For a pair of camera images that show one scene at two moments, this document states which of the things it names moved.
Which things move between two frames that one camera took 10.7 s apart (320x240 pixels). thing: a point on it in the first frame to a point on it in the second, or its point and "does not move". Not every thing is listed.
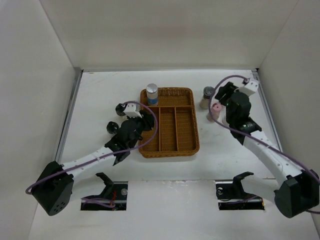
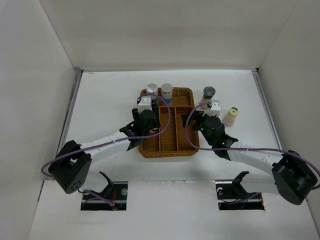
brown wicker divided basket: x=175 y=132 does not move
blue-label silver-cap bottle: x=152 y=90 does not move
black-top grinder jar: x=207 y=91 does not move
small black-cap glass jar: x=119 y=109 to x=153 y=130
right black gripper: x=228 y=89 to x=197 y=116
